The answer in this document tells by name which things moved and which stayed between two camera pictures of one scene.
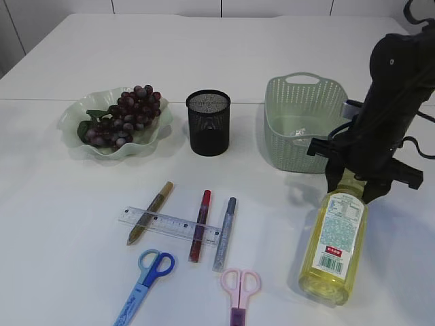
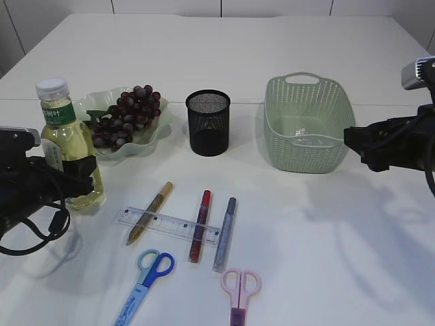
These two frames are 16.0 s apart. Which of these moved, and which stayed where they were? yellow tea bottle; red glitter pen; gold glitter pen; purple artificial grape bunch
Moved: yellow tea bottle
Stayed: red glitter pen; gold glitter pen; purple artificial grape bunch
